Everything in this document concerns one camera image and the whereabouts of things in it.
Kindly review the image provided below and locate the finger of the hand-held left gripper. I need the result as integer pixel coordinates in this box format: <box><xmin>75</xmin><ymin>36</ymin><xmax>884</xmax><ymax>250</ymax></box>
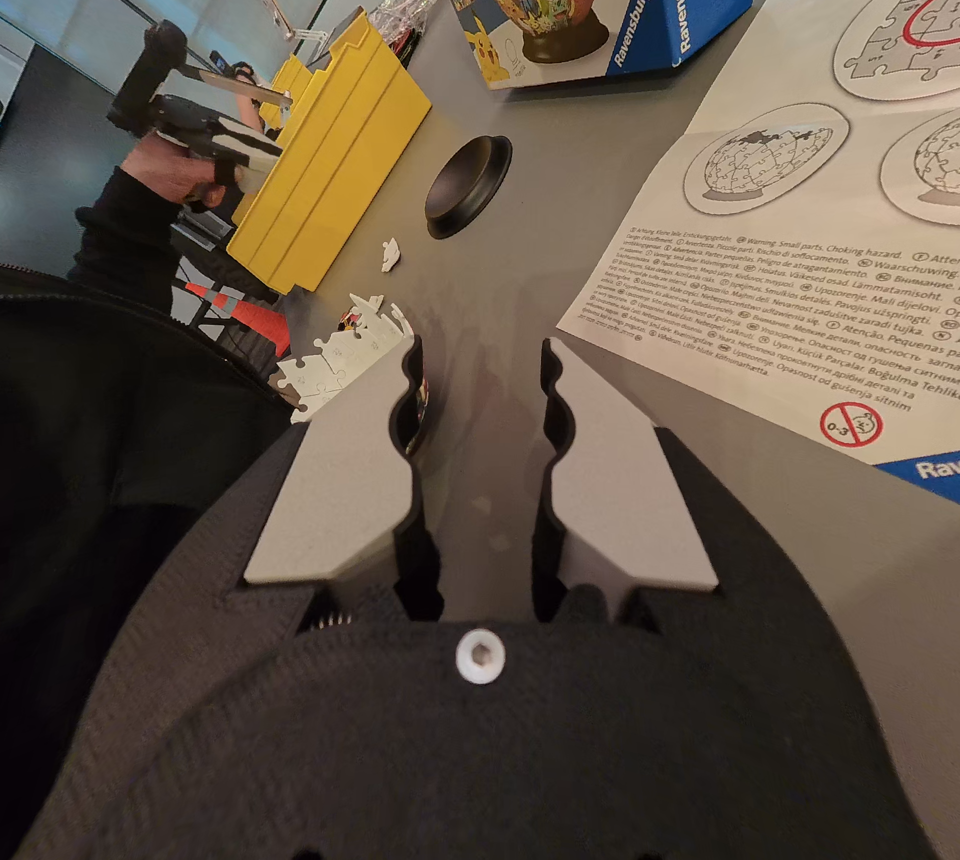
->
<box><xmin>213</xmin><ymin>117</ymin><xmax>285</xmax><ymax>149</ymax></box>
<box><xmin>196</xmin><ymin>134</ymin><xmax>285</xmax><ymax>161</ymax></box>

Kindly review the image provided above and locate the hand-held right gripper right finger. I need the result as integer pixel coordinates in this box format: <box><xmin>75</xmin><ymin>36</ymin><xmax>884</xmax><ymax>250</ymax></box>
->
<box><xmin>529</xmin><ymin>337</ymin><xmax>721</xmax><ymax>623</ymax></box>

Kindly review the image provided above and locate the person's left hand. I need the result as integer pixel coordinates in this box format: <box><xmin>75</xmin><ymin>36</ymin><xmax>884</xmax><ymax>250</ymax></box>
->
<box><xmin>120</xmin><ymin>138</ymin><xmax>228</xmax><ymax>210</ymax></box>

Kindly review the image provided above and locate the paper instruction leaflet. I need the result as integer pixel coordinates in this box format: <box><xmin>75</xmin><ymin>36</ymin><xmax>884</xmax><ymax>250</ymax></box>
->
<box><xmin>556</xmin><ymin>0</ymin><xmax>960</xmax><ymax>501</ymax></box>

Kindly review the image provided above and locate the person's left forearm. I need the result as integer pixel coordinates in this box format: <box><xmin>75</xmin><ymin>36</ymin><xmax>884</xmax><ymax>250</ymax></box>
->
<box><xmin>67</xmin><ymin>166</ymin><xmax>185</xmax><ymax>291</ymax></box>

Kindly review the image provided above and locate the person's black jacket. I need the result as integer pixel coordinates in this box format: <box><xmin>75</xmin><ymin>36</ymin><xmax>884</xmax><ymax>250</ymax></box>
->
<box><xmin>0</xmin><ymin>263</ymin><xmax>301</xmax><ymax>860</ymax></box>

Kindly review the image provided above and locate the orange traffic cone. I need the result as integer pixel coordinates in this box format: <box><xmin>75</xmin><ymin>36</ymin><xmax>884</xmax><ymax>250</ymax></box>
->
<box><xmin>185</xmin><ymin>281</ymin><xmax>292</xmax><ymax>359</ymax></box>

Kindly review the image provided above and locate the yellow plastic bin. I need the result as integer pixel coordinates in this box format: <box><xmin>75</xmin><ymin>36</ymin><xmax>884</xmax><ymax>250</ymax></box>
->
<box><xmin>226</xmin><ymin>7</ymin><xmax>434</xmax><ymax>295</ymax></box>
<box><xmin>266</xmin><ymin>55</ymin><xmax>312</xmax><ymax>130</ymax></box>

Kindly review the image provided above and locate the large black panel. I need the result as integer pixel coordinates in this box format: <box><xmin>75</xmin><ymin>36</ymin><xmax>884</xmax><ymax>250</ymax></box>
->
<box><xmin>0</xmin><ymin>46</ymin><xmax>140</xmax><ymax>276</ymax></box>

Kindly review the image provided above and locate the black round ball stand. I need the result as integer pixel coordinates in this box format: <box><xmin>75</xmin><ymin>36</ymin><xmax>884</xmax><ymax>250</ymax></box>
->
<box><xmin>424</xmin><ymin>134</ymin><xmax>513</xmax><ymax>241</ymax></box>

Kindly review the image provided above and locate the thin side table top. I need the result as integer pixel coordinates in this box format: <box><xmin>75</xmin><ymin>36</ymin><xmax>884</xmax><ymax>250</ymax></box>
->
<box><xmin>180</xmin><ymin>68</ymin><xmax>295</xmax><ymax>111</ymax></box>

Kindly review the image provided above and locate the clear plastic bag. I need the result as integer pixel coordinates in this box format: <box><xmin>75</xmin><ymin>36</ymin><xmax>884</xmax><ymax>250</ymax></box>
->
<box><xmin>371</xmin><ymin>0</ymin><xmax>444</xmax><ymax>62</ymax></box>

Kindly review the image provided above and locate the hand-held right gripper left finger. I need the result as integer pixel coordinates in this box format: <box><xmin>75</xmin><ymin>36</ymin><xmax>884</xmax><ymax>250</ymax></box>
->
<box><xmin>243</xmin><ymin>335</ymin><xmax>445</xmax><ymax>621</ymax></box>

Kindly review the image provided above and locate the half-built puzzle ball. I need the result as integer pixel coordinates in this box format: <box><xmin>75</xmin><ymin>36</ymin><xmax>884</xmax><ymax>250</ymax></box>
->
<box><xmin>276</xmin><ymin>293</ymin><xmax>434</xmax><ymax>458</ymax></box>

